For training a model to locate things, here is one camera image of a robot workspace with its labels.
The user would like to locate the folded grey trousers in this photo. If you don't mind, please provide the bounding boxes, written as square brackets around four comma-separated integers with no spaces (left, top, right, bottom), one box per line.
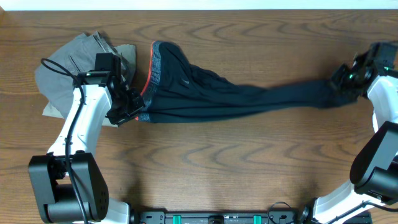
[34,30,130,121]

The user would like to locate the beige folded cloth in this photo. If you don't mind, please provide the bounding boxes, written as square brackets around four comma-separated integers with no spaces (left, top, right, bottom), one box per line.
[42,44,136,119]

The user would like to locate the black leggings with orange waistband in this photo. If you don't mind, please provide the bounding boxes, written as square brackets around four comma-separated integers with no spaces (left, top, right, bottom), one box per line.
[137,41,358,123]

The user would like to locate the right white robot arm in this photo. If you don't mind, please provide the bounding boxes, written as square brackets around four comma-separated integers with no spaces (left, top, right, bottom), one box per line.
[295,44,397,223]

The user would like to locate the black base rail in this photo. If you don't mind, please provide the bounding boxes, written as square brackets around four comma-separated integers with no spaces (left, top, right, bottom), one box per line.
[130,201,373,224]

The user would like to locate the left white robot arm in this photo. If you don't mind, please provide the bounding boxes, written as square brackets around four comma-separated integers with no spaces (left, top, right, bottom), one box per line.
[28,71,143,223]

